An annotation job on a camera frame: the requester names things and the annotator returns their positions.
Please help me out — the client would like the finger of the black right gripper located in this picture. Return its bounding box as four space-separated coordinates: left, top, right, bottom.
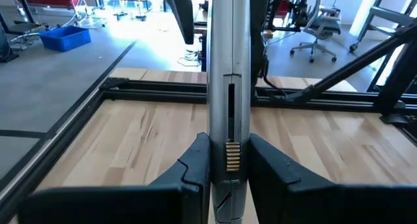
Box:
159 0 195 46

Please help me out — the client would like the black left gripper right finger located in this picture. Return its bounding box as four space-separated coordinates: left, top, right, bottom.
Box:
249 133 417 224

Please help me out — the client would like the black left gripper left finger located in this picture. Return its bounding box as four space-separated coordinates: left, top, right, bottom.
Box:
18 132 211 224

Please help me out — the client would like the silver utility knife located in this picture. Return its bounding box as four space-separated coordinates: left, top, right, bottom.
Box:
207 0 252 224

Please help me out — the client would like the blue plastic bin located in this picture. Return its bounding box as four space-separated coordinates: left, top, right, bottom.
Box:
38 25 93 53

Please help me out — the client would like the grey office chair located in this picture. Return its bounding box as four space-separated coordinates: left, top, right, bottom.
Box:
289 0 343 64

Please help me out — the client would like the black aluminium table frame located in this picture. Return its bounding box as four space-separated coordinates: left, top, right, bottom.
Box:
0 20 417 217

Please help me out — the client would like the grey metal table frame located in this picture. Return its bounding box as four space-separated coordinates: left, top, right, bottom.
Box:
349 0 417 53

